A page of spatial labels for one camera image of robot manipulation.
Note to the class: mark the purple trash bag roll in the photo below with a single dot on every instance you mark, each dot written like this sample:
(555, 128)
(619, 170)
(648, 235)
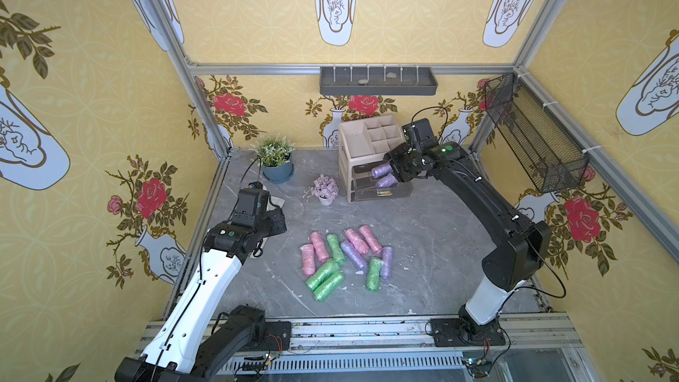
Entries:
(353, 256)
(387, 258)
(386, 181)
(380, 171)

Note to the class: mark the green trash bag roll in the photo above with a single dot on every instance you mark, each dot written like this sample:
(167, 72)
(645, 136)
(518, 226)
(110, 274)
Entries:
(335, 246)
(373, 275)
(328, 286)
(324, 272)

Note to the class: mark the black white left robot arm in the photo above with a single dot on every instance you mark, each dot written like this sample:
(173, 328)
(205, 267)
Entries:
(181, 350)

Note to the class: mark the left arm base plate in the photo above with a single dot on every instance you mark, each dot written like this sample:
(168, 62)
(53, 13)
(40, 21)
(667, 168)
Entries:
(276, 338)

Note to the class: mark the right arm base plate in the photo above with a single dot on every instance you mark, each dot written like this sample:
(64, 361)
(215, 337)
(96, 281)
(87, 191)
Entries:
(464, 332)

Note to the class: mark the gray wall shelf tray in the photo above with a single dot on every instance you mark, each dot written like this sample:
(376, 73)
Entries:
(375, 80)

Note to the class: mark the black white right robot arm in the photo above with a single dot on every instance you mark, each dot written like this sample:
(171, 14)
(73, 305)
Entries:
(520, 243)

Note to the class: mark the aluminum front rail frame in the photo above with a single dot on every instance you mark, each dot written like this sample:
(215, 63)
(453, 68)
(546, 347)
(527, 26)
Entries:
(540, 347)

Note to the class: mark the white green work glove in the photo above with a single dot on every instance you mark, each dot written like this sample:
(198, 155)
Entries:
(276, 203)

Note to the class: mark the pink trash bag roll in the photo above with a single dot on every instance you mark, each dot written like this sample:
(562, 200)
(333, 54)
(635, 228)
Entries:
(318, 244)
(308, 260)
(371, 240)
(358, 243)

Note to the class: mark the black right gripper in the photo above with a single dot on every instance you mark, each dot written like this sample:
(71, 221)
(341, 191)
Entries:
(396, 160)

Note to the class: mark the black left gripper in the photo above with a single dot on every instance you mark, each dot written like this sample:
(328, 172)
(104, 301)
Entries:
(263, 188)

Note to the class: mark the beige three-drawer organizer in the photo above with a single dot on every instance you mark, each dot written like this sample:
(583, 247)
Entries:
(362, 147)

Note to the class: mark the purple flowers in white pot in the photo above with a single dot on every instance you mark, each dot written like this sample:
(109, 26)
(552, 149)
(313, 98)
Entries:
(325, 189)

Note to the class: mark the black wire mesh basket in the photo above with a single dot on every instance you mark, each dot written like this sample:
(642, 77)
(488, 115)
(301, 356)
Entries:
(549, 155)

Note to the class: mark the green plant in blue pot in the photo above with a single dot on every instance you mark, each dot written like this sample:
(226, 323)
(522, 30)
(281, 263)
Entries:
(275, 156)

